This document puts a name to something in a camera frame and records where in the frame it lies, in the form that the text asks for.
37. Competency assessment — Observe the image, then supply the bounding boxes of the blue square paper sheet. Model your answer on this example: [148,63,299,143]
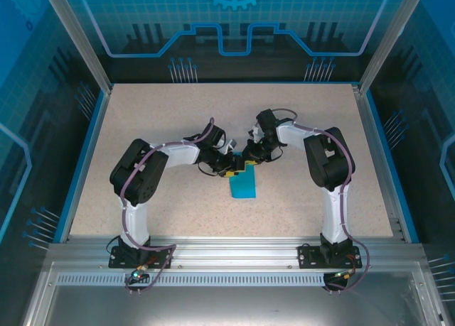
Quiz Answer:
[227,164,258,200]

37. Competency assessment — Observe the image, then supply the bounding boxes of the blue table edge strip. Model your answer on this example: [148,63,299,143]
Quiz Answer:
[53,89,112,244]

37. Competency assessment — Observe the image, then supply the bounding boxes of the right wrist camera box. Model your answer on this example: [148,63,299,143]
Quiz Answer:
[247,122,263,143]

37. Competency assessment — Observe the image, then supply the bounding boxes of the aluminium frame rail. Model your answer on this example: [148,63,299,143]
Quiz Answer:
[45,235,424,270]

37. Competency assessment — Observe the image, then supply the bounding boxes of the aluminium side rail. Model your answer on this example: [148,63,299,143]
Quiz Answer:
[351,84,406,241]

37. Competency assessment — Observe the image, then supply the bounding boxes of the slotted cable duct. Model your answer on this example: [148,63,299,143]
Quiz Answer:
[56,274,328,284]

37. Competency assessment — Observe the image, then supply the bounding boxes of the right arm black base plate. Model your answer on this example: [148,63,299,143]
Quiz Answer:
[297,243,363,269]

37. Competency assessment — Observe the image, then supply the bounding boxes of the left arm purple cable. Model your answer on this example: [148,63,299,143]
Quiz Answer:
[119,116,216,294]

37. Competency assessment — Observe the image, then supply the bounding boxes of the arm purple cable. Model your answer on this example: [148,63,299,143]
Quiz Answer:
[119,116,216,294]
[272,107,373,294]

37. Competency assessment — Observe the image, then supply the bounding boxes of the cable connector with green light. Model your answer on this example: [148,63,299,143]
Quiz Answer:
[330,268,358,281]
[129,264,149,281]

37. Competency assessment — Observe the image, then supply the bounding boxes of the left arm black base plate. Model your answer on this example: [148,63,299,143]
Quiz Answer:
[108,245,174,269]

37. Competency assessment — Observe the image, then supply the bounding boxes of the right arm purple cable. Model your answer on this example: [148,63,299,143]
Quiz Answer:
[272,107,373,294]

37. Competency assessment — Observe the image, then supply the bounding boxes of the aluminium frame post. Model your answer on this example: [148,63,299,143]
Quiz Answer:
[38,0,114,94]
[358,0,429,94]

